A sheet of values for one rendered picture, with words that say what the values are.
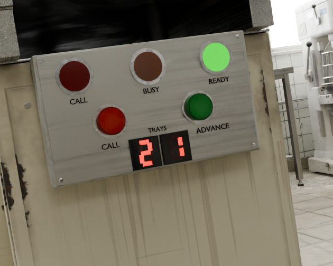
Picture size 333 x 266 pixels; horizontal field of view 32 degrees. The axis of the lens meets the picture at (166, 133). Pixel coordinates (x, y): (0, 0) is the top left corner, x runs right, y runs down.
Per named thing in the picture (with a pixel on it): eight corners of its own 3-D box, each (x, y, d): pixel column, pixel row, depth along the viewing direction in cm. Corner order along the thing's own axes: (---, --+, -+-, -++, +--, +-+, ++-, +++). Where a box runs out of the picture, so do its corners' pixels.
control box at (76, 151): (50, 185, 64) (29, 59, 63) (249, 148, 71) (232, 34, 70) (54, 189, 60) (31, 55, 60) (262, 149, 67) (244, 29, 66)
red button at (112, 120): (97, 137, 62) (93, 109, 62) (125, 132, 63) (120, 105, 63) (100, 137, 61) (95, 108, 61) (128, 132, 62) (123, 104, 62)
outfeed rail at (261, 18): (57, 103, 258) (55, 87, 258) (64, 102, 259) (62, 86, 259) (254, 26, 66) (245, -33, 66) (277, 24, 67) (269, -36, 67)
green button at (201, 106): (185, 122, 65) (181, 95, 65) (210, 118, 66) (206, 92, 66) (190, 122, 64) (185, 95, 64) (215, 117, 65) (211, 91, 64)
